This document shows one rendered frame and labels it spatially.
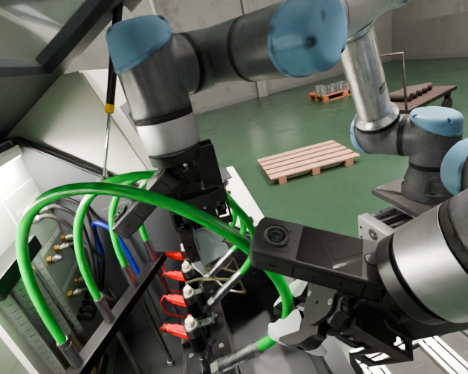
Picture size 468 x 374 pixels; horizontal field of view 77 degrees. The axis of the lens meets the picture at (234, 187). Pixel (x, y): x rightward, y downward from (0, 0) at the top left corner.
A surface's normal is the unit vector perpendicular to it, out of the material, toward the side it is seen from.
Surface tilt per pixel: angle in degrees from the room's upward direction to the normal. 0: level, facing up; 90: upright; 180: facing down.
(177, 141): 90
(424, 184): 72
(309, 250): 18
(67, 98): 90
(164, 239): 90
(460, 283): 83
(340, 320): 66
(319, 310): 48
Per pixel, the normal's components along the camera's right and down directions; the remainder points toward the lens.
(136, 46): 0.05, 0.37
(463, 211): -0.88, -0.47
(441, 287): -0.70, 0.33
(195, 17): 0.28, 0.35
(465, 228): -0.92, -0.26
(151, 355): -0.22, -0.88
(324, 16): 0.68, 0.16
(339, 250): -0.04, -0.76
